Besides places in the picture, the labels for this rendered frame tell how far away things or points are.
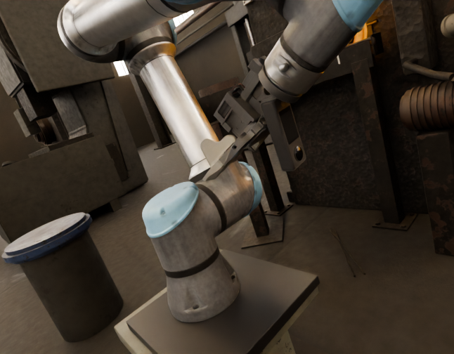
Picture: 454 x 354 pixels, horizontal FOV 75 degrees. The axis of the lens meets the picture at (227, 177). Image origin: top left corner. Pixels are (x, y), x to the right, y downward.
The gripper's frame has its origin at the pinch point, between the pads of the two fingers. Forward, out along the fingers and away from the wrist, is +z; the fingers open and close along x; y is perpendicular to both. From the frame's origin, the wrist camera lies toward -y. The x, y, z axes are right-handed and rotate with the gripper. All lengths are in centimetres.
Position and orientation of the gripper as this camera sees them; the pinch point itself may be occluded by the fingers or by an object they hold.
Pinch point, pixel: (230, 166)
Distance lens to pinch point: 56.7
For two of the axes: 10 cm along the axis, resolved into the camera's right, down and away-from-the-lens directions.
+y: -6.8, -7.3, 1.2
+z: -4.5, 5.4, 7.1
